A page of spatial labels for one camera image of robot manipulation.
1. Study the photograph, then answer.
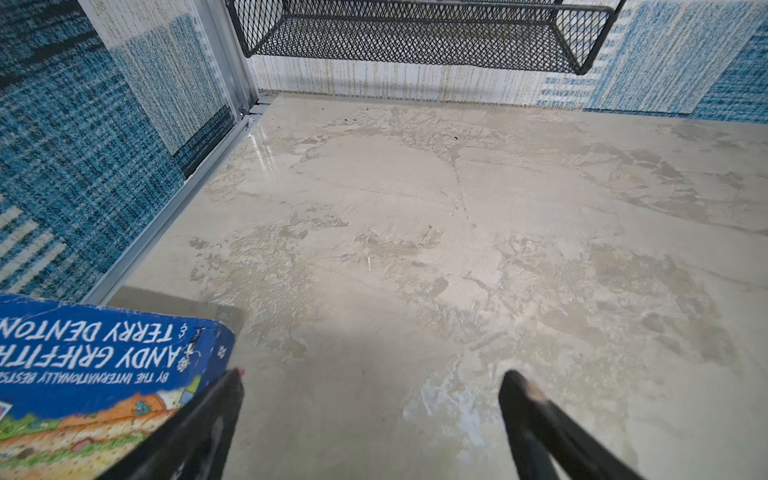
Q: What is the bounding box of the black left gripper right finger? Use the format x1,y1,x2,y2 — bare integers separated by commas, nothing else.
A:
498,370,640,479

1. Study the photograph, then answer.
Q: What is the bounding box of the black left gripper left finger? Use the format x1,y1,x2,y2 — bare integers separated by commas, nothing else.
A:
100,369,244,479

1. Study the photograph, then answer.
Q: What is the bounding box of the blue illustrated children's book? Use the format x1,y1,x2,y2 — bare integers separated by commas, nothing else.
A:
1,292,235,479

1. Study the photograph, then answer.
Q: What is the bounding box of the black wire mesh shelf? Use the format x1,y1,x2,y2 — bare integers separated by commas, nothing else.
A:
225,0,624,76

